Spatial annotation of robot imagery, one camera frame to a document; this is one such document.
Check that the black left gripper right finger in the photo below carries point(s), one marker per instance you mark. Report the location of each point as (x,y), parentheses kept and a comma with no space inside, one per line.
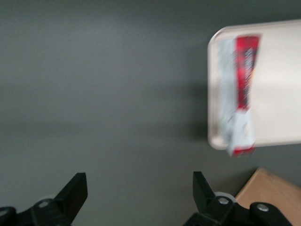
(207,207)

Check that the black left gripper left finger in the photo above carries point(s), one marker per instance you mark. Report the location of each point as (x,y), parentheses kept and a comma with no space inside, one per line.
(63,202)

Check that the red cookie box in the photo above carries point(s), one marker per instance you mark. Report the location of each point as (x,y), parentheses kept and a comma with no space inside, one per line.
(244,70)

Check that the cream plastic tray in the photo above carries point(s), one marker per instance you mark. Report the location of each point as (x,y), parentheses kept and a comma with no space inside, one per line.
(277,94)

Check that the wooden drawer cabinet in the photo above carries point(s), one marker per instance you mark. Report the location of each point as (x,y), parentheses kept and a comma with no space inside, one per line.
(270,188)

